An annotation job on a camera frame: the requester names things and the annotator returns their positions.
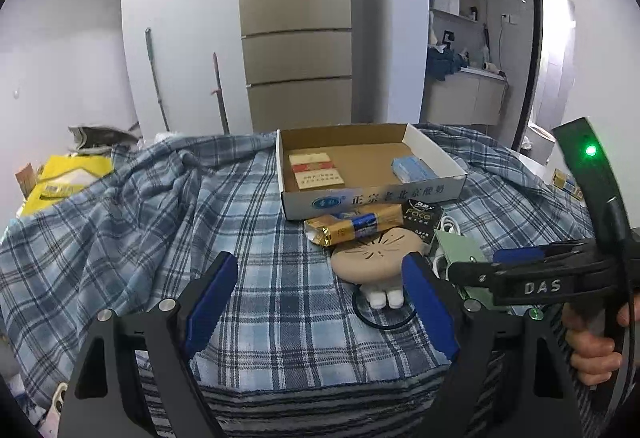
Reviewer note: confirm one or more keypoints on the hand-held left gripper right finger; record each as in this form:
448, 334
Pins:
430, 303

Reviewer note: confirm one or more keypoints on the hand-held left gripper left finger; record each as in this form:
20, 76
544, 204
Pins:
212, 303

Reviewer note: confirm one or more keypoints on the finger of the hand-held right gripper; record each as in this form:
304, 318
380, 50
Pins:
515, 254
475, 274

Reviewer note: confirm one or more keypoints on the pale green packet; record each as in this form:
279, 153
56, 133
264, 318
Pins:
457, 245

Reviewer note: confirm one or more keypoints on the black tissue pack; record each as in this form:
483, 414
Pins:
421, 218

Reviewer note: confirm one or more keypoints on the gold and blue packet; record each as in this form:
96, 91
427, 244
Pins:
350, 224

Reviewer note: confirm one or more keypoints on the shallow cardboard box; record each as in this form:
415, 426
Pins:
370, 163

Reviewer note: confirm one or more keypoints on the person's right hand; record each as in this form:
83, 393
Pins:
590, 348

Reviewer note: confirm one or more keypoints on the small yellow box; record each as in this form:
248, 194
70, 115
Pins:
565, 180

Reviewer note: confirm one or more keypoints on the white toilet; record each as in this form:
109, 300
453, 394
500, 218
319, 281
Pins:
537, 143

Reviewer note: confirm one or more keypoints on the blue plaid blanket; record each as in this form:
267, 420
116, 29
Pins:
150, 218

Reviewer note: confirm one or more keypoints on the blue tissue pack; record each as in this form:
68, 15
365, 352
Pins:
414, 169

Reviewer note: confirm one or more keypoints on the white vanity cabinet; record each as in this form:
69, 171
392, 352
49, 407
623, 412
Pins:
465, 96

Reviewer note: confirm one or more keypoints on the red and white cigarette pack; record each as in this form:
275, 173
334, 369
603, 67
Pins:
315, 171

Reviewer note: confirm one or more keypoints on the yellow plastic bag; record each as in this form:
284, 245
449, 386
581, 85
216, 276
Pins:
65, 183

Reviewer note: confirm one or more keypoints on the stack of grey papers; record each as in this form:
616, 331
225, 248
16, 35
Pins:
100, 137

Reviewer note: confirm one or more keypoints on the blue clothes pile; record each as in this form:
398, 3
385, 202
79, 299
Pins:
442, 63

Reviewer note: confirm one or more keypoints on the beige tall refrigerator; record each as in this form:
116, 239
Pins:
295, 18

